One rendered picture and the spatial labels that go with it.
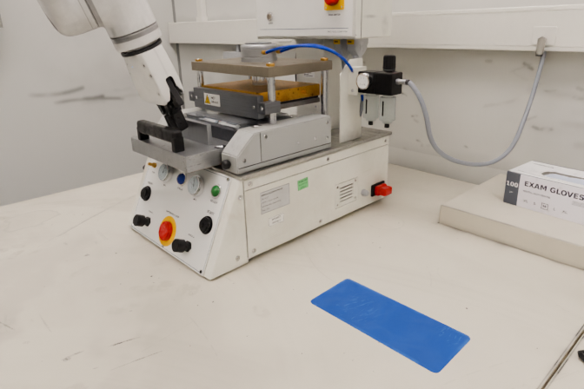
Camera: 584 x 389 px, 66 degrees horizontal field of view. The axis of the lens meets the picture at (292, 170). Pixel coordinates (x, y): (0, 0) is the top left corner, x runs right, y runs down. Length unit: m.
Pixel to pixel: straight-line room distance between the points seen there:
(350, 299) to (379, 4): 0.63
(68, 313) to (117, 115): 1.62
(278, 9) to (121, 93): 1.35
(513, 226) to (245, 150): 0.55
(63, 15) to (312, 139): 0.49
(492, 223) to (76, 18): 0.85
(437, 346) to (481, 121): 0.76
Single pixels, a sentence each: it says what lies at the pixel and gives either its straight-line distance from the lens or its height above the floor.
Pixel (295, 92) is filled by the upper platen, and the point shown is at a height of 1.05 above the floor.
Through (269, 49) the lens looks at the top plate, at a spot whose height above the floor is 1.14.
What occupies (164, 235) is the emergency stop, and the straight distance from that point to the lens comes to 0.94.
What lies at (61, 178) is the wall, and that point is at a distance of 2.33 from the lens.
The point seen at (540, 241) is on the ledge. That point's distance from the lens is 0.98.
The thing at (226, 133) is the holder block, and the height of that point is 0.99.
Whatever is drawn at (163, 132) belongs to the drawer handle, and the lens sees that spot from 0.85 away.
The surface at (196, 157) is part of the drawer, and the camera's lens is 0.81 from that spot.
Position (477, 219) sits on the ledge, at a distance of 1.01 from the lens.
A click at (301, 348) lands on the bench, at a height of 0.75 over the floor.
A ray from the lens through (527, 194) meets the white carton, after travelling 1.07.
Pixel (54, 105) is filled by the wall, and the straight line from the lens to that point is 2.26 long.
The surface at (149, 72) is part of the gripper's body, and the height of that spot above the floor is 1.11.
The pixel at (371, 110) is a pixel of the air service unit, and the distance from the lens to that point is 0.96.
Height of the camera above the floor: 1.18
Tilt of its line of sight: 18 degrees down
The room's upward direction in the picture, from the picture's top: 2 degrees counter-clockwise
